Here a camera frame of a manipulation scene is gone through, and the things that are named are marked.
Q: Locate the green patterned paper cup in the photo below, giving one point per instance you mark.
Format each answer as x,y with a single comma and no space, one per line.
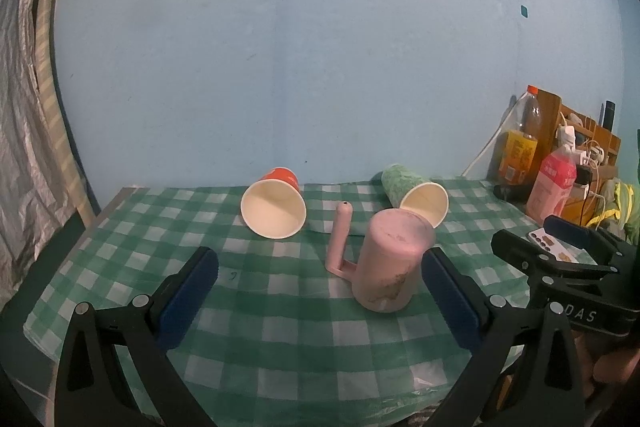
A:
408,190

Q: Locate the pink plastic mug with handle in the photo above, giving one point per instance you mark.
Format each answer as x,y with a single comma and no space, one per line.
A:
385,276

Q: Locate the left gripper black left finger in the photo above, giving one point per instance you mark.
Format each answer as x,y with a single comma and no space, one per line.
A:
91,387

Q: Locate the operator right hand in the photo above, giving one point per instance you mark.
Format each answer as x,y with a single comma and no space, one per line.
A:
600,365

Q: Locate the wooden desk organizer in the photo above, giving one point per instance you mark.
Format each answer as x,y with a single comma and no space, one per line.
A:
589,136

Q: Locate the orange paper cup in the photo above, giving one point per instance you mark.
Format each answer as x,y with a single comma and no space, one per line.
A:
273,207

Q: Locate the orange juice bottle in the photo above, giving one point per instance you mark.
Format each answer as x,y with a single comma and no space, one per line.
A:
521,142

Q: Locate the white charger plug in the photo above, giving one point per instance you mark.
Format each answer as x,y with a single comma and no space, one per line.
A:
565,135

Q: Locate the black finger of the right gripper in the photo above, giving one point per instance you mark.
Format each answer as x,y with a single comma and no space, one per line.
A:
530,256
597,243

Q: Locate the yellow green cloth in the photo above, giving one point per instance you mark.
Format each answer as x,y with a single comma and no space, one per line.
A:
617,205

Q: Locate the green white checkered tablecloth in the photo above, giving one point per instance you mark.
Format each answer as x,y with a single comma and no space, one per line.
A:
279,340

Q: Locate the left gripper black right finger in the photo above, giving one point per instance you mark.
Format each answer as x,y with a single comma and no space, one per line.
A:
523,369

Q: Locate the black cylindrical object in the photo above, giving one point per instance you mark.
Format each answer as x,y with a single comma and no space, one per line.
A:
518,194

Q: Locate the pink drink bottle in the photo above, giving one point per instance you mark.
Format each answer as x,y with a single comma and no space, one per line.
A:
553,184

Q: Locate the white smartphone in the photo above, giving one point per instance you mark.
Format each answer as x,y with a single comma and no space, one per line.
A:
551,245

